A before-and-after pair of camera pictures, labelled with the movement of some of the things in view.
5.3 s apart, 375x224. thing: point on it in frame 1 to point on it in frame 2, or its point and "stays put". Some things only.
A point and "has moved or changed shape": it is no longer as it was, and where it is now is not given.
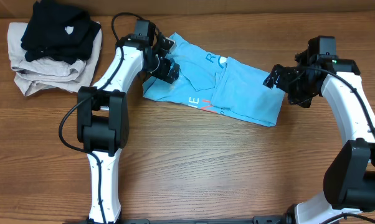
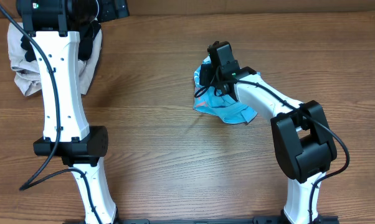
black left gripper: [167, 70] to [90, 37]
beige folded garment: [48, 72] stays put
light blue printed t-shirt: [222, 84] has moved or changed shape
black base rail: [273, 219] stays put
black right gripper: [281, 78] to [204, 74]
